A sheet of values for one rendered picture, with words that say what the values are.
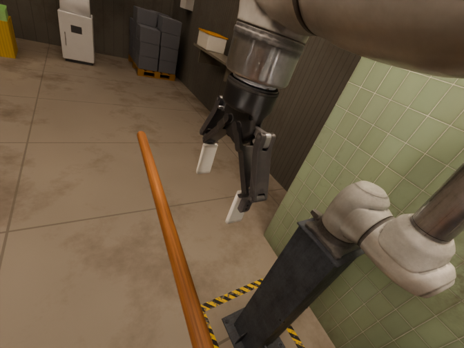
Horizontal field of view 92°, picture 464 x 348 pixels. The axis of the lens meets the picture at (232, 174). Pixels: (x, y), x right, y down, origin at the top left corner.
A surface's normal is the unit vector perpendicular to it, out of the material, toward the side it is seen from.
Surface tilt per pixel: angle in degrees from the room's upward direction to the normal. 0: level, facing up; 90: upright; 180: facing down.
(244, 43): 90
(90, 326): 0
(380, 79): 90
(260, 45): 90
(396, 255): 95
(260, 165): 64
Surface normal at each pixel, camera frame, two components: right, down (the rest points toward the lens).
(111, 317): 0.28, -0.80
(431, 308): -0.87, 0.04
